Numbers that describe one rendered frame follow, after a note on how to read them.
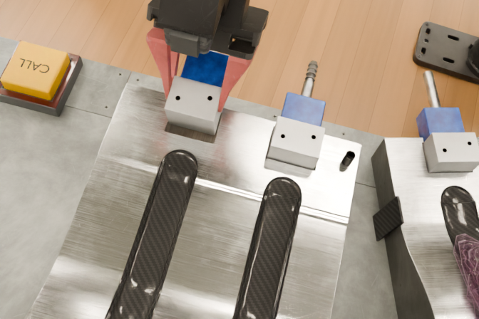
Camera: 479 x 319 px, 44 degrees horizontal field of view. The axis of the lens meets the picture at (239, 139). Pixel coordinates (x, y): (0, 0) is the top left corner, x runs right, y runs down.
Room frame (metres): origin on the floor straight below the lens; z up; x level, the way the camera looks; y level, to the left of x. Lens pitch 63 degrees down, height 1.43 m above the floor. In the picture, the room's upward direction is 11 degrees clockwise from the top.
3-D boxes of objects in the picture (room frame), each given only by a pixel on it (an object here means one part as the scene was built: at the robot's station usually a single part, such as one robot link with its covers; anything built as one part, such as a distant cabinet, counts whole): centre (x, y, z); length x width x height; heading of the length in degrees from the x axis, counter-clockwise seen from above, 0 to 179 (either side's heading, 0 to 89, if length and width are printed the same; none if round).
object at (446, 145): (0.37, -0.22, 0.86); 0.13 x 0.05 x 0.05; 13
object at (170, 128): (0.29, 0.05, 0.87); 0.05 x 0.05 x 0.04; 85
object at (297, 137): (0.33, -0.06, 0.89); 0.13 x 0.05 x 0.05; 175
